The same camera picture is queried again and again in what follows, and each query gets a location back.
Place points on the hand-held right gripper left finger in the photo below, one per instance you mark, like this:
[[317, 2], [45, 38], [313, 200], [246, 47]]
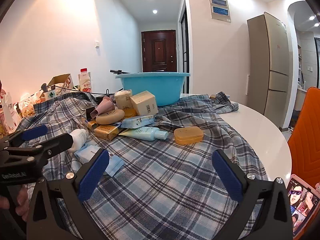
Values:
[[93, 172]]

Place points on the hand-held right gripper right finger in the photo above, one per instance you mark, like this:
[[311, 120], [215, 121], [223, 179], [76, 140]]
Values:
[[227, 175]]

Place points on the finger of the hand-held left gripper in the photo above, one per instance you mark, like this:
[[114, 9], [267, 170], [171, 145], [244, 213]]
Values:
[[57, 145], [33, 131]]

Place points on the light blue paper packet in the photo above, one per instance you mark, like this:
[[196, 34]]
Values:
[[115, 165], [86, 153]]

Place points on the white plastic bottle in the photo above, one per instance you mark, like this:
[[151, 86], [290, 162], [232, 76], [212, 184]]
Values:
[[78, 138]]

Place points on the gold and blue carton box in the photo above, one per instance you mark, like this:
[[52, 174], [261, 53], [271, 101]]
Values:
[[106, 132]]

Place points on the orange plastic soap box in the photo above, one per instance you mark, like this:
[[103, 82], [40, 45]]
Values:
[[130, 113], [188, 135]]

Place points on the light blue wet wipes pack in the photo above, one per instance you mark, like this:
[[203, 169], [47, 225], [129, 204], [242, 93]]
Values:
[[137, 121]]

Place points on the blue plastic basin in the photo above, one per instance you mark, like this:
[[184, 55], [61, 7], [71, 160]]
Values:
[[150, 90]]

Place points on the person's left hand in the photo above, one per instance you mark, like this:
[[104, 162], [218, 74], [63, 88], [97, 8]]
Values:
[[22, 205]]

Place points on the small gold foil box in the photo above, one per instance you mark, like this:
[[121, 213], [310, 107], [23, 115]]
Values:
[[91, 125]]

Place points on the white cup with green logo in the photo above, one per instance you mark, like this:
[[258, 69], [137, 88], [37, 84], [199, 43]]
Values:
[[51, 95]]

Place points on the black box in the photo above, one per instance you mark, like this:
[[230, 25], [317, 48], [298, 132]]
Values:
[[87, 111]]

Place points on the grey makeup brush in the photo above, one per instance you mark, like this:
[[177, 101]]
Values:
[[44, 87]]

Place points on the open cardboard box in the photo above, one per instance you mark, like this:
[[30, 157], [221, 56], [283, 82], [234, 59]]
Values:
[[62, 81]]

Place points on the pink collapsible cup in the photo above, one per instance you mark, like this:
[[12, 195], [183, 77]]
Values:
[[105, 106]]

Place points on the light blue sunscreen tube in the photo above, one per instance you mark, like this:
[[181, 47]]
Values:
[[142, 133]]

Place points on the blue plaid cloth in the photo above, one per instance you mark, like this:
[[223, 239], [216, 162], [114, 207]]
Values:
[[162, 180]]

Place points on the red capped milk bottle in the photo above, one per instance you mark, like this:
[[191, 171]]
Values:
[[85, 81]]

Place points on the beige wrapped tissue pack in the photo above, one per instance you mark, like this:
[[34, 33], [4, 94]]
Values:
[[122, 100]]

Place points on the pink smartphone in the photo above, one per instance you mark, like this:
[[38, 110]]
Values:
[[302, 205]]

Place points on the beige carton box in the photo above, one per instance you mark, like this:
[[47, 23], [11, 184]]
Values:
[[143, 102]]

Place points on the orange chair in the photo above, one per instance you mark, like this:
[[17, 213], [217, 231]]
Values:
[[307, 130]]

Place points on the beige refrigerator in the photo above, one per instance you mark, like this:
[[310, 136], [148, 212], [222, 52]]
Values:
[[275, 67]]

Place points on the dark brown entrance door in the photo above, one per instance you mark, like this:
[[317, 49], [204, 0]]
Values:
[[160, 50]]

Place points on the black framed glass door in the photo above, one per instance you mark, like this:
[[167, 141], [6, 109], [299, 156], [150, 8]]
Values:
[[184, 42]]

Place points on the white wall strip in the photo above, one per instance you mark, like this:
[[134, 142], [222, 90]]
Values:
[[248, 85]]

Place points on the grey wall panel box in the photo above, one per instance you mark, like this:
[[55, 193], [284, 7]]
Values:
[[220, 7]]

